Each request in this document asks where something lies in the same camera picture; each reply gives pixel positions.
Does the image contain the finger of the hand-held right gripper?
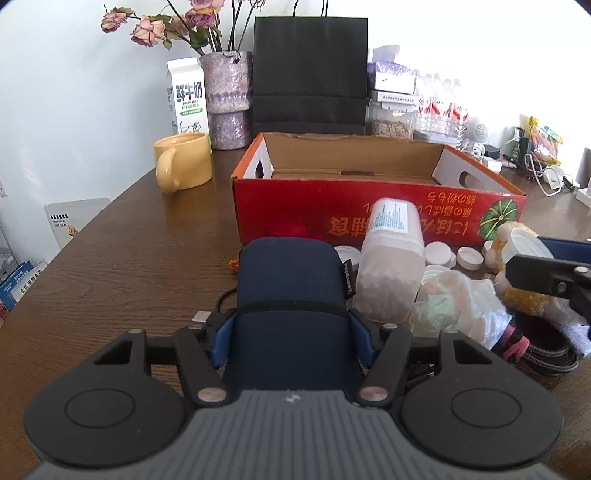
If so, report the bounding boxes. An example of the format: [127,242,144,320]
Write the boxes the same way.
[539,237,591,268]
[505,254,591,315]

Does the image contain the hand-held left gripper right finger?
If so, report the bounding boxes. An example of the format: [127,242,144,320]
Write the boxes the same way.
[348,308,497,409]

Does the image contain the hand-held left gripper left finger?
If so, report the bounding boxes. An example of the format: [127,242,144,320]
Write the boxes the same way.
[95,310,236,409]

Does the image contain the yellow plush toy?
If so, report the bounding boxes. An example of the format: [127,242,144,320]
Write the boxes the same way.
[482,222,555,317]

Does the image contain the wide white plastic lid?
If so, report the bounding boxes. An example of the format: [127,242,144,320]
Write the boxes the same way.
[501,229,555,266]

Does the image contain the black usb cable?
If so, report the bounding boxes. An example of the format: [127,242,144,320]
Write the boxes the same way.
[191,286,238,333]

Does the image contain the grey knit cloth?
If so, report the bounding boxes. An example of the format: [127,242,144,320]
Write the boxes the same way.
[540,298,591,358]

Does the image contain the clear plastic jar white pellets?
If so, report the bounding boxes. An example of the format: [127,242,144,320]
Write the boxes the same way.
[353,198,426,324]

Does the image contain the white lid two dimples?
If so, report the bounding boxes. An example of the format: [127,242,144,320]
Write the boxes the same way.
[457,247,485,271]

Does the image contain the navy blue fabric pouch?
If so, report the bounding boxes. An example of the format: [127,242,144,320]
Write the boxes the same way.
[223,237,365,407]

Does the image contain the clear plastic bag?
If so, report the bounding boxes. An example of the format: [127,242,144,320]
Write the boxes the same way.
[409,270,513,349]

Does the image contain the black braided cable pink tie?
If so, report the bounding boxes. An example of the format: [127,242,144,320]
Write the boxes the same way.
[492,314,580,374]

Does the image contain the red artificial rose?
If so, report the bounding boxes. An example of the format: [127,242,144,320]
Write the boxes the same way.
[270,222,328,243]

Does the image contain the red cardboard box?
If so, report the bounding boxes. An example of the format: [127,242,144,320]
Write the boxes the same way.
[231,132,528,245]

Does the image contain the yellow snack packet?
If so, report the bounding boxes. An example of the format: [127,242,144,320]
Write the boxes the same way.
[527,116,564,166]

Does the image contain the small green bottle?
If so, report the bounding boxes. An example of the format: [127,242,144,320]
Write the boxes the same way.
[510,127,530,160]

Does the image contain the printed tin box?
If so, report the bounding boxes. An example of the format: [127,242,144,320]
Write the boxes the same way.
[413,127,468,145]

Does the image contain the yellow ceramic mug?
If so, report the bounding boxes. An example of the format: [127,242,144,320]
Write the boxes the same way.
[153,133,213,192]

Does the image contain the stack of blue packets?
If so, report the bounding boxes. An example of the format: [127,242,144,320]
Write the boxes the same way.
[0,261,47,319]

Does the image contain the flat white box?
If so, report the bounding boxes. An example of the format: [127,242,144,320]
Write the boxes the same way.
[370,90,419,104]

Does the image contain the white milk carton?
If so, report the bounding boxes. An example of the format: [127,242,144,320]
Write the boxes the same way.
[165,58,211,139]

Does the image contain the purple speckled vase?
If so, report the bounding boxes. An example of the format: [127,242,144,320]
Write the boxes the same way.
[199,51,254,151]

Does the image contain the black paper bag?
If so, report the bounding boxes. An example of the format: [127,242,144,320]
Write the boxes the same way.
[252,0,369,138]

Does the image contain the bunch of dried roses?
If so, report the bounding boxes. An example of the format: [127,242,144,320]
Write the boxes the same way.
[102,0,269,56]

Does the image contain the white charging cable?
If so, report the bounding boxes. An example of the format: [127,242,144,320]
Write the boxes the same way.
[524,152,575,195]

